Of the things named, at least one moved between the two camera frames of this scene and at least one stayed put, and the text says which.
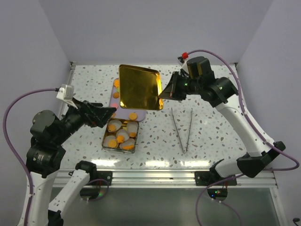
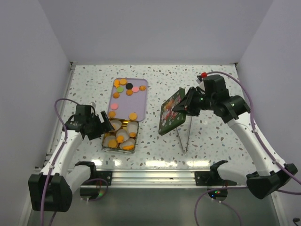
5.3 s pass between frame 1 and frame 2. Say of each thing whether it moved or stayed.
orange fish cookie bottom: stayed
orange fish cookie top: stayed
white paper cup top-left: stayed
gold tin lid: moved
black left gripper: moved
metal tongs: stayed
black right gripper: moved
